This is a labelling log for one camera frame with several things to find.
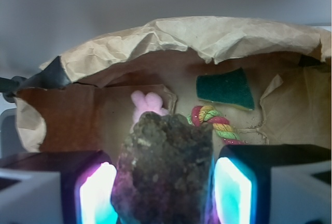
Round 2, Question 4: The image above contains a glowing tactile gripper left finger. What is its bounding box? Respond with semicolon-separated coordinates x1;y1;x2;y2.
1;150;118;223

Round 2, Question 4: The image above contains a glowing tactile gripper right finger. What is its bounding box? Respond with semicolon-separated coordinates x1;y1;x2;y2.
214;144;331;223

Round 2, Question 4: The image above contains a dark brown rock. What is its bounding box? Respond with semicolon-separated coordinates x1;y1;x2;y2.
111;112;214;223

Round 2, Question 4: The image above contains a brown paper bag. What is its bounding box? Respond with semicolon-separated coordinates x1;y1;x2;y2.
15;17;331;156

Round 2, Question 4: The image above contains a yellow green sponge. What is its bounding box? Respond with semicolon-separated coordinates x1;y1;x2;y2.
196;68;255;110

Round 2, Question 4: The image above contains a pink plush toy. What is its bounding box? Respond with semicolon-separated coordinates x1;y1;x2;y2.
131;90;169;130

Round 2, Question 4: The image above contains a multicolour rope toy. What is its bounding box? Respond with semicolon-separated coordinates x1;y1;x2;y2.
186;105;245;145

